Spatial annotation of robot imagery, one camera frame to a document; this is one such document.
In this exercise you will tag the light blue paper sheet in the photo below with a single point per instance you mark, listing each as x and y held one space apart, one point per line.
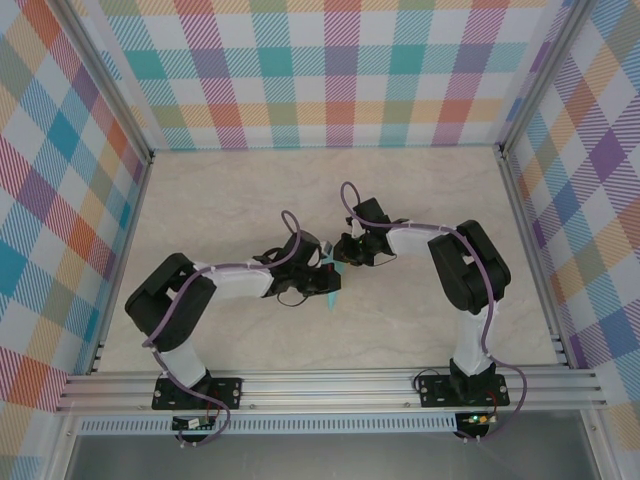
332 300

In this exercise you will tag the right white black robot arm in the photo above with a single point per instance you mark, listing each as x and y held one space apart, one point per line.
415 240

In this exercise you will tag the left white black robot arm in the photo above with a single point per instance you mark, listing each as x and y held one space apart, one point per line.
240 282

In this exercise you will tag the grey metal sheet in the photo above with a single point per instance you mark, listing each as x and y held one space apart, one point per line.
325 457

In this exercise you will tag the left small circuit board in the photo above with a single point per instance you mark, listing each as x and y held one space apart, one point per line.
192 424

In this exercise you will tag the small circuit board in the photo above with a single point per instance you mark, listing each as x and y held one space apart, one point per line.
192 424
477 419

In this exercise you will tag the right small circuit board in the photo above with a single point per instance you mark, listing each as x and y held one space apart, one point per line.
477 419

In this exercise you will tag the right white camera bracket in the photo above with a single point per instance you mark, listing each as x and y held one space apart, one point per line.
355 229

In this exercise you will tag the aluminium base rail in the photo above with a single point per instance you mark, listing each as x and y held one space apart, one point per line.
325 387

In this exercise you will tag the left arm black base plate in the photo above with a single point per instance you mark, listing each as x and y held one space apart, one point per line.
227 392

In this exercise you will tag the aluminium side rail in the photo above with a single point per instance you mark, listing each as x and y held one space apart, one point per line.
120 260
530 260

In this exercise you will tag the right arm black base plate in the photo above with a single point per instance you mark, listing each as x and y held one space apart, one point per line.
435 392

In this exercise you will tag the aluminium frame post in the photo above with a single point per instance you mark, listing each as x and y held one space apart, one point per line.
107 85
542 75

